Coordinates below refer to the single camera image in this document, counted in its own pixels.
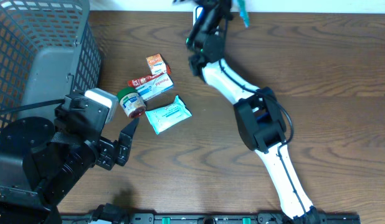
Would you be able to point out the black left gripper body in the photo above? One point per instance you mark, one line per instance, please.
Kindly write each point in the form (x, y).
(107, 155)

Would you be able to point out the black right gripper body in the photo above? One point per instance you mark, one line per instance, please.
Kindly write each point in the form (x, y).
(212, 20)

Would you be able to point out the green lid glass jar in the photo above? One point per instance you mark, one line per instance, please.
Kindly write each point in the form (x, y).
(131, 102)

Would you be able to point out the teal white tissue pack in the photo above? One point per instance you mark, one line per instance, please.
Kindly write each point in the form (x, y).
(167, 116)

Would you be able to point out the green white wipes packet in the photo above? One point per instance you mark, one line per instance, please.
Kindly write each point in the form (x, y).
(243, 12)

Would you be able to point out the orange small carton box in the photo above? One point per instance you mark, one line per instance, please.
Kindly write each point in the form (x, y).
(156, 64)

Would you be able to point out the red snack stick sachet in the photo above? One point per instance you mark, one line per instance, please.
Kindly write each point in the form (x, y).
(142, 80)

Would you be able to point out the white Panadol medicine box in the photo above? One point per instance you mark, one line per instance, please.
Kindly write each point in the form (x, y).
(155, 87)

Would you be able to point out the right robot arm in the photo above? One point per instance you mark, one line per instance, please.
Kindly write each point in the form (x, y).
(261, 120)

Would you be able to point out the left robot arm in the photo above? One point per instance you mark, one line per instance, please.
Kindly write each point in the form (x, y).
(41, 160)

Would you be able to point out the white barcode scanner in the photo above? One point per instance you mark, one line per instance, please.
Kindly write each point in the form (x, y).
(196, 13)

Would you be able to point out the grey plastic mesh basket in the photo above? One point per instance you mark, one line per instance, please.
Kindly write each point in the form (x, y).
(47, 51)

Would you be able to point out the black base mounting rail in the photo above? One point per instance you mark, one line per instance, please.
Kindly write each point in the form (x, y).
(112, 214)

